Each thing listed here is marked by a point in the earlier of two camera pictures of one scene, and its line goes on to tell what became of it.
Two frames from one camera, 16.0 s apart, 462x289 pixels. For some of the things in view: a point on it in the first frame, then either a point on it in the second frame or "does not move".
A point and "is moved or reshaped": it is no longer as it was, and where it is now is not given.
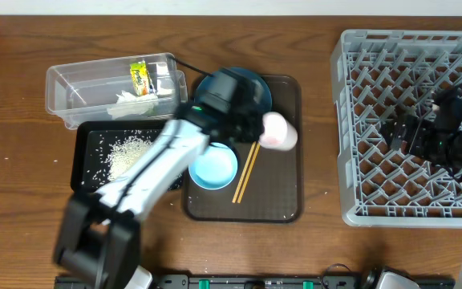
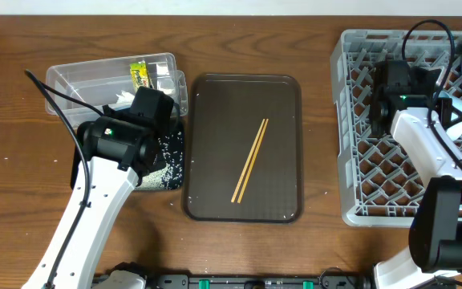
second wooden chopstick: [249, 172] does not move
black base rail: [265, 282] does not move
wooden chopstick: [245, 167] does not move
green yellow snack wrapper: [140, 77] does not move
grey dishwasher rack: [381, 75] does not move
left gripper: [258, 127] to [159, 136]
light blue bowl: [216, 168] is moved or reshaped
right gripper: [421, 128] to [443, 104]
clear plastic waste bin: [132, 87] does not move
